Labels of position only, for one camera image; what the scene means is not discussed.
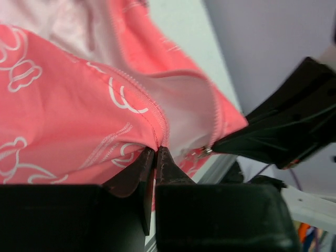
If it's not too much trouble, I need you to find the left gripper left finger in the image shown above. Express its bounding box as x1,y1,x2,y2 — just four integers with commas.
1,148,155,251

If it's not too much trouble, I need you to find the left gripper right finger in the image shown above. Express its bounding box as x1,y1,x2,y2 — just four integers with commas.
155,147,301,251

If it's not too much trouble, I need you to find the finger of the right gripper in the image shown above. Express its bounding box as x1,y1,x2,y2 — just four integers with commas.
211,57,335,170

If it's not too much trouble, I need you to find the pink hooded kids jacket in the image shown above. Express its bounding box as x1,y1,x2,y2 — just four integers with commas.
1,1,247,184

